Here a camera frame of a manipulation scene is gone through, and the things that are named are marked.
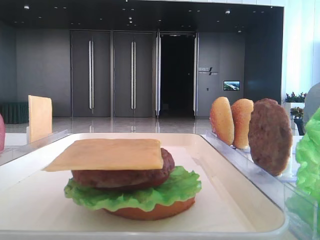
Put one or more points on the standing green lettuce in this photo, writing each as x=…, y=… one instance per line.
x=307, y=154

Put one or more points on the bottom bun on tray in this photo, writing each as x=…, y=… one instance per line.
x=158, y=213

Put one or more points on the clear holder rack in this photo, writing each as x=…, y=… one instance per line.
x=16, y=145
x=303, y=210

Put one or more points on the clear left holder rack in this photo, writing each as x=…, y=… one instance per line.
x=16, y=145

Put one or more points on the middle grey double door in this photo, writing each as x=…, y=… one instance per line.
x=133, y=74

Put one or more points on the person in grey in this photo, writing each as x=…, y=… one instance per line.
x=311, y=104

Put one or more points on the standing meat patty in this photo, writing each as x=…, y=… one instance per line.
x=270, y=136

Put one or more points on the flower planter box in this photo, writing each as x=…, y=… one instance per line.
x=294, y=105

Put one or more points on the sesame top bun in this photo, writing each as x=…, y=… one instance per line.
x=221, y=120

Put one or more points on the standing cheese slice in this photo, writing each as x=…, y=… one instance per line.
x=40, y=112

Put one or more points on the left grey double door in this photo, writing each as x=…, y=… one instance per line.
x=91, y=73

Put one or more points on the clear right holder rack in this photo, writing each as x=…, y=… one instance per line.
x=303, y=210

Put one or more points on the cheese slice on tray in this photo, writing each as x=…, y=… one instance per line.
x=109, y=155

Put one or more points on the green lettuce on tray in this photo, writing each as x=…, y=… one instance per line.
x=179, y=187

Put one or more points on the meat patty on tray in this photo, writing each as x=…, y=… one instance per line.
x=126, y=180

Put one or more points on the wall display screen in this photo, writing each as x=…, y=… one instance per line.
x=231, y=85

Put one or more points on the standing red tomato slice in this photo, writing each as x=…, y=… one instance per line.
x=2, y=133

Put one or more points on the green skirted table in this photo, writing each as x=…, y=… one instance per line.
x=14, y=112

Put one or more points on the grey double door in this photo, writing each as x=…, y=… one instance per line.
x=133, y=74
x=91, y=73

